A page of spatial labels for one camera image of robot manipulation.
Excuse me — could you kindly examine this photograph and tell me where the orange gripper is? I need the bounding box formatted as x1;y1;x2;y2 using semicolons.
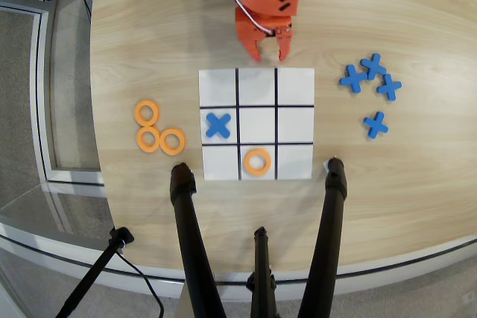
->
235;6;294;62

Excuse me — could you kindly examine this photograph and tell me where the orange foam ring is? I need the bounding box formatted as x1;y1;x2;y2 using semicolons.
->
136;125;162;153
159;128;187;156
134;100;161;127
244;148;273;177

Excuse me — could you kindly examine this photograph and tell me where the white tic-tac-toe grid paper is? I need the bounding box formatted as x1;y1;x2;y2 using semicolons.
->
198;67;316;181

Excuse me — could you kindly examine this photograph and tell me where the blue foam cross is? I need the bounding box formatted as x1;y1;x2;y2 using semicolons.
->
359;52;388;81
363;110;389;141
338;64;368;95
376;73;403;103
205;112;233;139

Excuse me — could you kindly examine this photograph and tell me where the thick black tripod leg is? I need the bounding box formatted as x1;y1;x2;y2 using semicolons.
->
169;162;228;318
297;156;349;318

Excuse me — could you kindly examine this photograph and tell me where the thin black tripod leg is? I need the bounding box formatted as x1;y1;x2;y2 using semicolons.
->
245;225;279;318

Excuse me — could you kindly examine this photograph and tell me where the slim black stand pole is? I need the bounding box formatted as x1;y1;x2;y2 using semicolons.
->
54;226;135;318

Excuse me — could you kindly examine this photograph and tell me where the grey metal glass frame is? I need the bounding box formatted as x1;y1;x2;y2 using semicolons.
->
0;0;106;187

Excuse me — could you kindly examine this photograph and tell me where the black stand cable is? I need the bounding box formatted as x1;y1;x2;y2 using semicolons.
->
114;249;165;318

